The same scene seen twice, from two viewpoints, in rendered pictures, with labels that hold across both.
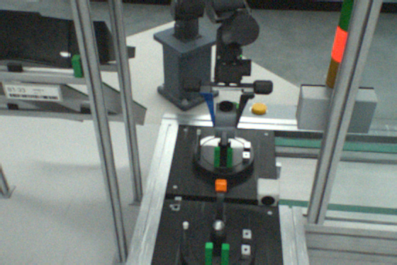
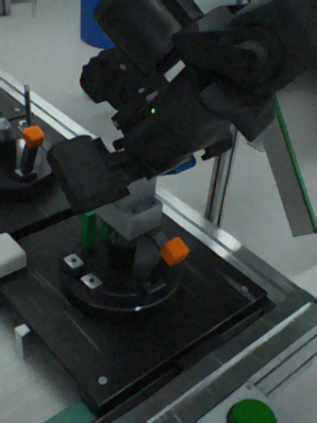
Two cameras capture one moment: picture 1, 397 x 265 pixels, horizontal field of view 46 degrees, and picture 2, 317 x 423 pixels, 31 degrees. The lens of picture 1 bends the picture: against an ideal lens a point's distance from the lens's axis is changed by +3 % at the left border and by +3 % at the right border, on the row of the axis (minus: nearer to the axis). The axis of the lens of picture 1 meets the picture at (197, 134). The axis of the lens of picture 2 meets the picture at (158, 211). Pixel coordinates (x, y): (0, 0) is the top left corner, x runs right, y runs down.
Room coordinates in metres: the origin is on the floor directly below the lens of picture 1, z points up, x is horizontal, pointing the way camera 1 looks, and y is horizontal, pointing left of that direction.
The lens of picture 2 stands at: (1.11, -0.39, 1.42)
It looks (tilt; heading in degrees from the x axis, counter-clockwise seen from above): 38 degrees down; 130
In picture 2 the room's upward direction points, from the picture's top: 7 degrees clockwise
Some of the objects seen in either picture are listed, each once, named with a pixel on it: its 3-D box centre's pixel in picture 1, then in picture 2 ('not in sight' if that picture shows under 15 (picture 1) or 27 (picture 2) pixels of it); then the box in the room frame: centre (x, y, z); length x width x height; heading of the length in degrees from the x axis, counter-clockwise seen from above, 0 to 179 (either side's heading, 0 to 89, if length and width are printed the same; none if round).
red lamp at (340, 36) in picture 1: (351, 42); not in sight; (0.66, -0.24, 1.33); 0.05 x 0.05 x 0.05
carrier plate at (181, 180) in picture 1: (223, 161); (120, 280); (0.79, -0.06, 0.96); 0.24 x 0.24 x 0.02; 85
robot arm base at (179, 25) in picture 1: (186, 26); not in sight; (1.23, 0.03, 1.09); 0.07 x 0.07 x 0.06; 39
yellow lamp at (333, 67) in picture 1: (344, 70); not in sight; (0.66, -0.24, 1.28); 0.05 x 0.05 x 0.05
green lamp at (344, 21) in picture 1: (359, 11); not in sight; (0.66, -0.24, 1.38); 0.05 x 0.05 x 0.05
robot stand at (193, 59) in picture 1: (187, 66); not in sight; (1.23, 0.03, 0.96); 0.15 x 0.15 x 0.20; 39
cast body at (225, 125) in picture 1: (225, 120); (121, 185); (0.79, -0.06, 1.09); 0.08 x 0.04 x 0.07; 175
